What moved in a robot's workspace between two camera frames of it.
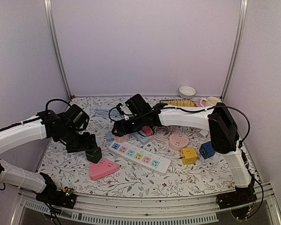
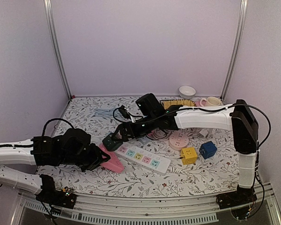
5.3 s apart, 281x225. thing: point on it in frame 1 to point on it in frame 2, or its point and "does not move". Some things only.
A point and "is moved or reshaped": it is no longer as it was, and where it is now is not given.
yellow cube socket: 188,155 does not move
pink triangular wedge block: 102,168 to 114,163
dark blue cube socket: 206,150 does not move
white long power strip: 140,157 does not move
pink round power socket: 178,140 does not move
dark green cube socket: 93,154 is moved or reshaped
